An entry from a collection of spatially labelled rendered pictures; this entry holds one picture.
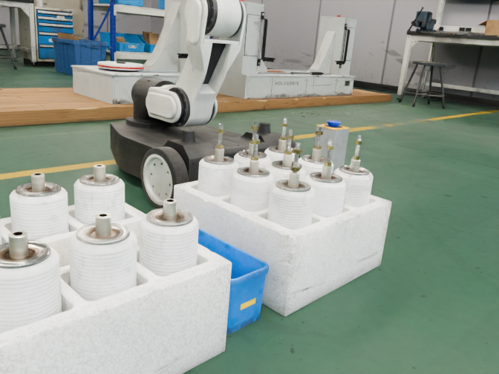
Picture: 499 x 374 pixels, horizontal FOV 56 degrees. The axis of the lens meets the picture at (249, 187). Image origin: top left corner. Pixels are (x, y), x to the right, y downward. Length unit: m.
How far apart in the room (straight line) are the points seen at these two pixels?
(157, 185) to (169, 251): 0.77
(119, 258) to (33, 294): 0.12
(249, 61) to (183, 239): 3.15
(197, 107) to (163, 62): 1.75
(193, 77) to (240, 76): 2.12
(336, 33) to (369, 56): 2.11
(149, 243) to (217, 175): 0.40
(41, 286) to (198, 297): 0.25
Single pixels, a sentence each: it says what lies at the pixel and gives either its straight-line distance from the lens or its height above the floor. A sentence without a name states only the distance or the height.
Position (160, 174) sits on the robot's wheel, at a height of 0.11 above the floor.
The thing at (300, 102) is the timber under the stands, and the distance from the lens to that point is 4.14.
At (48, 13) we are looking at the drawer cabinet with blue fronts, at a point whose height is 0.62.
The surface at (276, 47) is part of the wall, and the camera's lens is 7.93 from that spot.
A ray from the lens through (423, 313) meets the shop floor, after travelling 1.13.
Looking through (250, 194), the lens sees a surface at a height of 0.21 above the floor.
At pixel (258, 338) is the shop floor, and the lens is 0.94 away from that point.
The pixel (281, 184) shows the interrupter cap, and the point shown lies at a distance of 0.99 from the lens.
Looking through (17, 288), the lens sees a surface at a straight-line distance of 0.65.
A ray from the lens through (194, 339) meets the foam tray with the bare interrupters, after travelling 0.82.
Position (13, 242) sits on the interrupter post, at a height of 0.27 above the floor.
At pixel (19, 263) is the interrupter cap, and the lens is 0.65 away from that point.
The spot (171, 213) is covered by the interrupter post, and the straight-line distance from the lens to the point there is 0.77.
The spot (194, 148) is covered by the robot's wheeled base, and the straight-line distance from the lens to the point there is 1.47.
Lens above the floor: 0.54
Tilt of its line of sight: 18 degrees down
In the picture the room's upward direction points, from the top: 5 degrees clockwise
